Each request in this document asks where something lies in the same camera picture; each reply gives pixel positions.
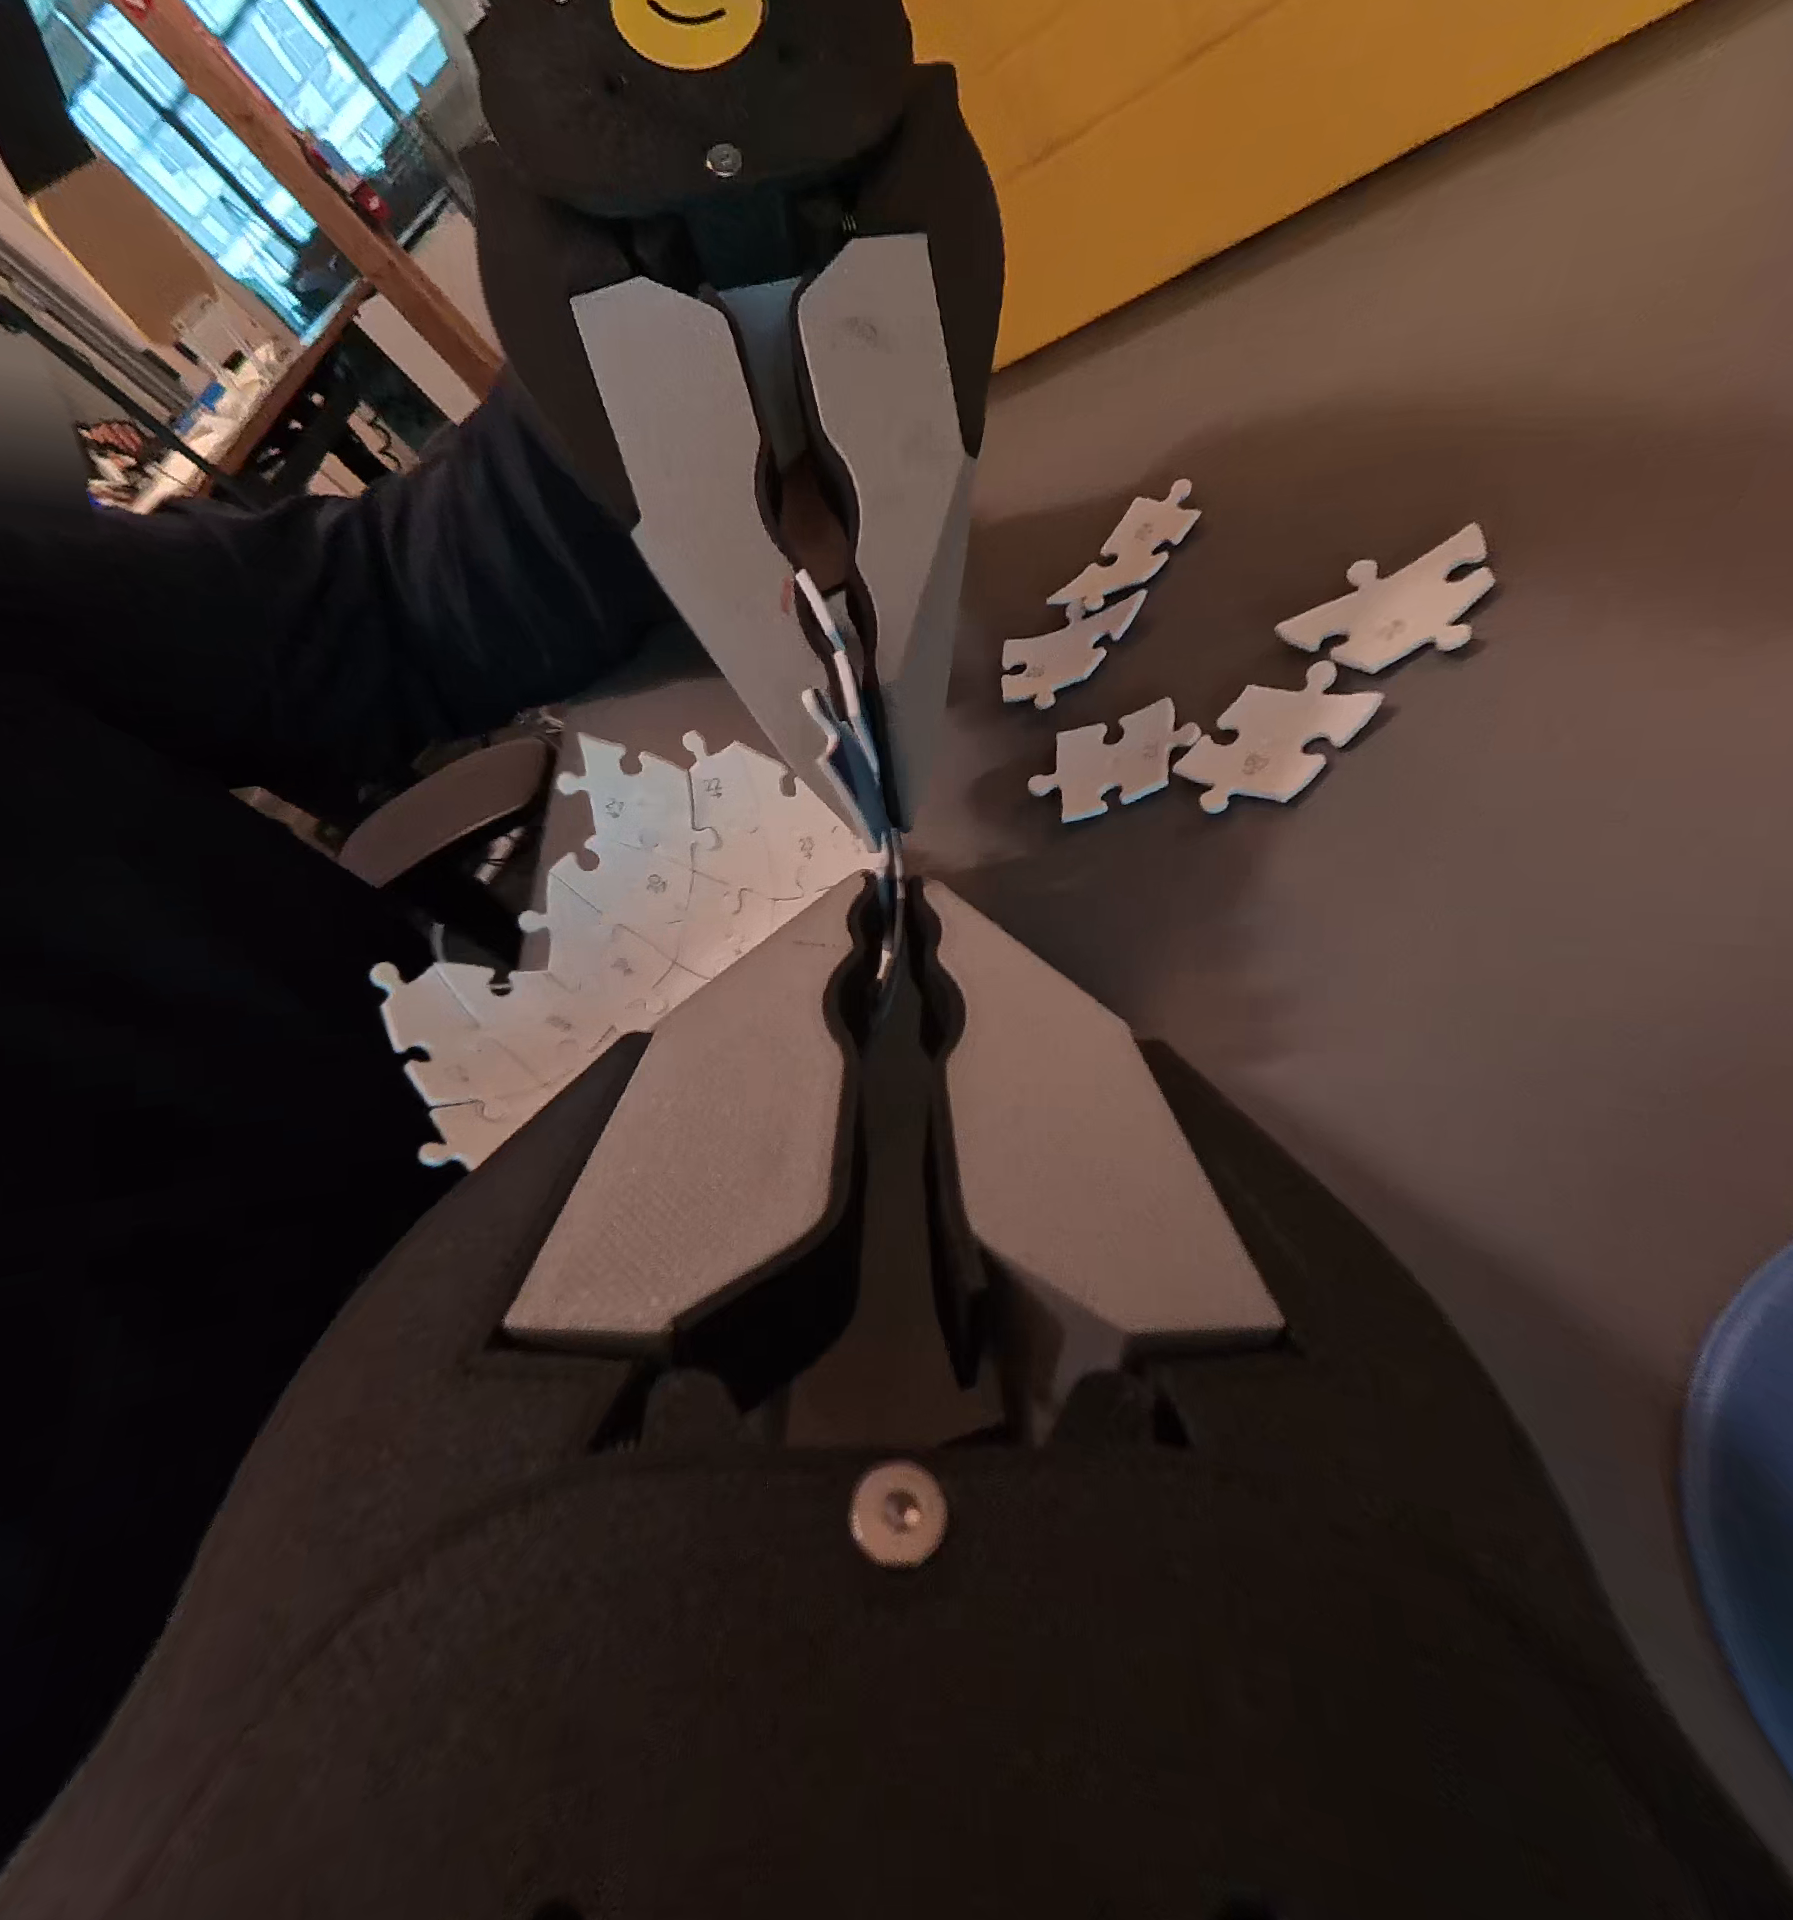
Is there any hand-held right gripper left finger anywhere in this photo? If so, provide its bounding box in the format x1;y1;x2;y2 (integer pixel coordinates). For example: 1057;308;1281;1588
503;878;884;1415

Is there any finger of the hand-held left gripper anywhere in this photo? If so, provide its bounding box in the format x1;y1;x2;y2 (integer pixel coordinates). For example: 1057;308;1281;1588
568;273;902;846
794;228;980;837

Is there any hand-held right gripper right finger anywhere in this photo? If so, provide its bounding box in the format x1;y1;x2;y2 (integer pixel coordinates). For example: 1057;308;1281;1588
907;878;1286;1444

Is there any joined puzzle pieces strip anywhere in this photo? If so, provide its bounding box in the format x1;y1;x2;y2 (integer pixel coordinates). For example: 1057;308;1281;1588
794;578;912;985

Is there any partly built white puzzle ball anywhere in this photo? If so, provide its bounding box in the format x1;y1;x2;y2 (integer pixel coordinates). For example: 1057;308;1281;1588
372;728;889;1172

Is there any person's left forearm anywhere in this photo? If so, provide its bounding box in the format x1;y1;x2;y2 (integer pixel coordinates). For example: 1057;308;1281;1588
85;373;688;798

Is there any white puzzle piece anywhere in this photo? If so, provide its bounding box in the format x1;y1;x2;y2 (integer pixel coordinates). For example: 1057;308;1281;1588
1274;522;1498;673
1044;480;1202;609
1029;696;1201;825
1002;587;1150;711
1174;661;1386;815

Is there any blue plastic ball stand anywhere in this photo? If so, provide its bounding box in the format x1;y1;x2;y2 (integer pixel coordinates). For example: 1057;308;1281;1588
1682;1215;1793;1847

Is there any wooden work table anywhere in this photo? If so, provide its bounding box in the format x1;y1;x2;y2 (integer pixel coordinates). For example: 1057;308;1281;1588
79;275;391;505

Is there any yellow plastic bin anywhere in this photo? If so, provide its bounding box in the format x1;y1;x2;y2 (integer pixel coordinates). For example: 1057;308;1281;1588
910;0;1694;373

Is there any wooden post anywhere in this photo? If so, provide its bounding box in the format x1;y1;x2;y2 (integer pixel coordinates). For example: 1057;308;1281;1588
131;0;508;395

